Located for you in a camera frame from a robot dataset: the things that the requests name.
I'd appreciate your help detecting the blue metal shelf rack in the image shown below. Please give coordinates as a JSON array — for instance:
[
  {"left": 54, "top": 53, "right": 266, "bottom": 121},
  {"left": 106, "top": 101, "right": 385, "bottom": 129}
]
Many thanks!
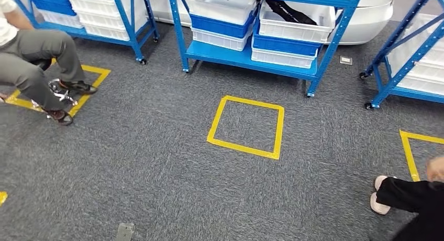
[
  {"left": 7, "top": 0, "right": 160, "bottom": 65},
  {"left": 359, "top": 0, "right": 444, "bottom": 111},
  {"left": 167, "top": 0, "right": 365, "bottom": 98}
]

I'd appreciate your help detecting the black part in crate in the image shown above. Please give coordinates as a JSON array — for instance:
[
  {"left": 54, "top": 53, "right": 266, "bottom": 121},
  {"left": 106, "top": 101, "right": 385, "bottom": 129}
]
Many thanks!
[{"left": 265, "top": 0, "right": 318, "bottom": 26}]

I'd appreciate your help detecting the yellow floor tape square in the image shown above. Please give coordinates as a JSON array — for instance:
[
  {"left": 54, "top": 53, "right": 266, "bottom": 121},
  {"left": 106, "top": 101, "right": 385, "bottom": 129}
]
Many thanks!
[
  {"left": 398, "top": 129, "right": 444, "bottom": 182},
  {"left": 207, "top": 95, "right": 285, "bottom": 160},
  {"left": 5, "top": 59, "right": 112, "bottom": 118}
]

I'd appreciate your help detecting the white plastic crate stack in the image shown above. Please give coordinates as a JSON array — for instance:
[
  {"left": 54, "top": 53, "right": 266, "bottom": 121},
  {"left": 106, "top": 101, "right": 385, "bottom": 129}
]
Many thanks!
[
  {"left": 386, "top": 13, "right": 444, "bottom": 96},
  {"left": 64, "top": 0, "right": 148, "bottom": 41}
]

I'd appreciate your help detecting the black swivel stool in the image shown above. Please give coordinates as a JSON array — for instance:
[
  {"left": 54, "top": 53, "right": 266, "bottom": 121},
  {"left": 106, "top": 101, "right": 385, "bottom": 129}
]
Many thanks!
[{"left": 31, "top": 58, "right": 79, "bottom": 110}]

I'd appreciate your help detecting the white car with red stripe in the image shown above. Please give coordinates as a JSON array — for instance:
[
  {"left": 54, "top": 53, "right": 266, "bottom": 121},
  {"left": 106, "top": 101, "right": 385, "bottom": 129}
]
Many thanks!
[{"left": 146, "top": 0, "right": 399, "bottom": 46}]

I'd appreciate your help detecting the person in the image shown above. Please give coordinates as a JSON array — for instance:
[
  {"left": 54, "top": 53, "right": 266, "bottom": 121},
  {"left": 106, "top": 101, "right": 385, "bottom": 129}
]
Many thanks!
[
  {"left": 369, "top": 155, "right": 444, "bottom": 241},
  {"left": 0, "top": 0, "right": 98, "bottom": 126}
]

